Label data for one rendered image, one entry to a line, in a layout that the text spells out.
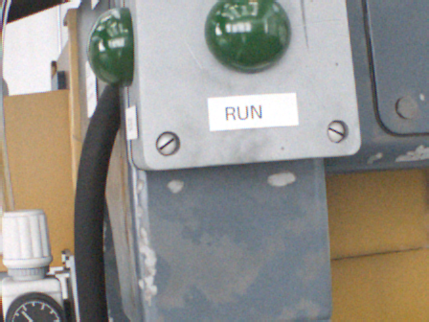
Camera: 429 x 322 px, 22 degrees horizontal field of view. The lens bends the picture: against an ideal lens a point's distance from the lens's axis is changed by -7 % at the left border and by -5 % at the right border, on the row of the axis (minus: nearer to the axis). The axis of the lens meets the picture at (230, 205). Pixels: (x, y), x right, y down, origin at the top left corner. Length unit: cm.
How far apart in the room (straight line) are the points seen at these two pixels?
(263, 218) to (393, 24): 10
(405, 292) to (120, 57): 42
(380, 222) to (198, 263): 29
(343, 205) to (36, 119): 23
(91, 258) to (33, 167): 36
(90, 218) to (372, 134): 11
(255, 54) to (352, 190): 33
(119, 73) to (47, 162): 41
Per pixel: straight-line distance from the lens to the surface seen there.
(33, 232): 64
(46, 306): 63
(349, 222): 70
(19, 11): 93
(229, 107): 39
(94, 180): 44
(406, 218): 72
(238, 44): 38
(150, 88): 38
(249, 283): 44
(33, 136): 81
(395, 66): 46
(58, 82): 90
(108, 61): 39
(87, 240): 44
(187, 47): 39
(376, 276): 76
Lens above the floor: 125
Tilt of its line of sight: 3 degrees down
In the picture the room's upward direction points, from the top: 4 degrees counter-clockwise
